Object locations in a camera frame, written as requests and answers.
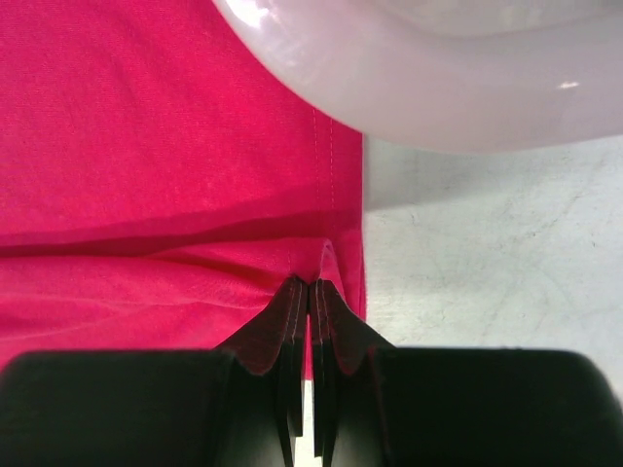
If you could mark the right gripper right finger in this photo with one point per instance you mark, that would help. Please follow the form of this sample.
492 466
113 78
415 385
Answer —
377 404

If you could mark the white plastic laundry basket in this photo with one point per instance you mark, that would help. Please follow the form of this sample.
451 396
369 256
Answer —
447 76

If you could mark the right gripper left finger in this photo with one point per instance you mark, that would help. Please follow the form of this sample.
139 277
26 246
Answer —
237 404

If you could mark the red t-shirt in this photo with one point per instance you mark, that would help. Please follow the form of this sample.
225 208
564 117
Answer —
158 184

